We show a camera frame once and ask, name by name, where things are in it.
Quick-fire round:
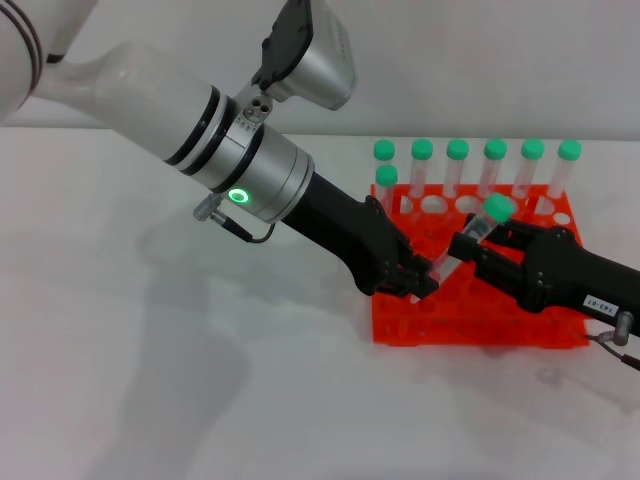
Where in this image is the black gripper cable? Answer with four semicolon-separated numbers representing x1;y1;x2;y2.
583;310;640;372
192;193;279;245

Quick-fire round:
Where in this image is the orange test tube rack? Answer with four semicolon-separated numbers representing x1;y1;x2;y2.
368;183;590;350

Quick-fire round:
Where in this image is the clear test tube green cap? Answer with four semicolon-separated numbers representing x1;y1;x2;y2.
411;193;519;304
374;163;400;216
543;139;584;201
442;138;471;201
407;138;435;221
511;138;546;201
372;138;398;174
477;138;509;201

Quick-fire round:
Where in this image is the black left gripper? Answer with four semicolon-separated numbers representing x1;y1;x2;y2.
280;170;441;302

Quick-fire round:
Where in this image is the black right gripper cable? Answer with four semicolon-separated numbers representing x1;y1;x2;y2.
583;310;640;372

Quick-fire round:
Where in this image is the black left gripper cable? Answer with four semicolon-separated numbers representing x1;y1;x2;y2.
192;193;279;245

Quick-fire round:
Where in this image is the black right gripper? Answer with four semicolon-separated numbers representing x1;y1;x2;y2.
448;222;640;322

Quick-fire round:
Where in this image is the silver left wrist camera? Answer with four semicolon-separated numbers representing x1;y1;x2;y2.
250;0;358;112

